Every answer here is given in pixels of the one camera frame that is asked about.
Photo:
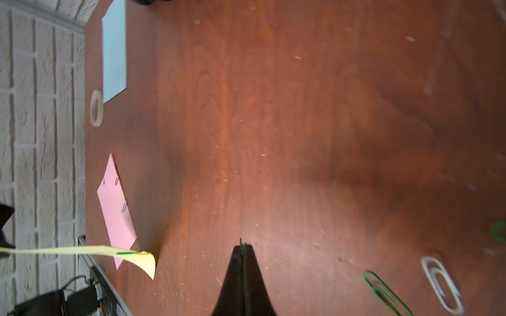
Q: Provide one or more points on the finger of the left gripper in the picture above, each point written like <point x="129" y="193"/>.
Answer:
<point x="6" y="213"/>

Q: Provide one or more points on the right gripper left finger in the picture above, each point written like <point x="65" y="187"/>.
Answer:
<point x="230" y="301"/>

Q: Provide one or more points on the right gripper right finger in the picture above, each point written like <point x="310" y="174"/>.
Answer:
<point x="255" y="297"/>

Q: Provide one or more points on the yellow paper sheet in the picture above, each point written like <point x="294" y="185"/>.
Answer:
<point x="144" y="262"/>

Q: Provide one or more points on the light blue paper sheet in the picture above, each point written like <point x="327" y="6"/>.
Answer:
<point x="114" y="50"/>

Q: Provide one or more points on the pink paper sheet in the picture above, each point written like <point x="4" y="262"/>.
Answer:
<point x="119" y="225"/>

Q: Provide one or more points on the clear tape roll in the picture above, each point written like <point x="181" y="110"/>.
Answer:
<point x="96" y="108"/>

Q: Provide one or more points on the white paperclip on table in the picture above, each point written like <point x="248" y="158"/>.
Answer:
<point x="443" y="285"/>

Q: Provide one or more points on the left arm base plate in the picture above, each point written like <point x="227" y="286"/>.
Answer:
<point x="83" y="302"/>

